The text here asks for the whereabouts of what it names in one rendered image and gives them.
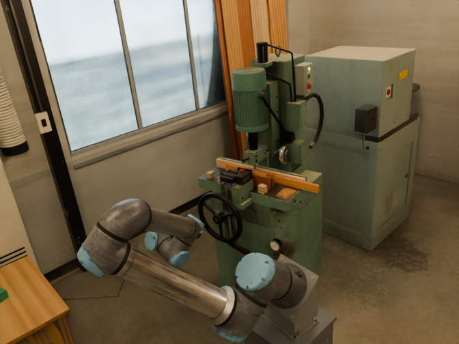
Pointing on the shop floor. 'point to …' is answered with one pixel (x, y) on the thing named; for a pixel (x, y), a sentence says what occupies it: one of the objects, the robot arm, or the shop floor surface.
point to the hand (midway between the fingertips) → (201, 232)
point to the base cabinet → (262, 243)
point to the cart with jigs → (31, 307)
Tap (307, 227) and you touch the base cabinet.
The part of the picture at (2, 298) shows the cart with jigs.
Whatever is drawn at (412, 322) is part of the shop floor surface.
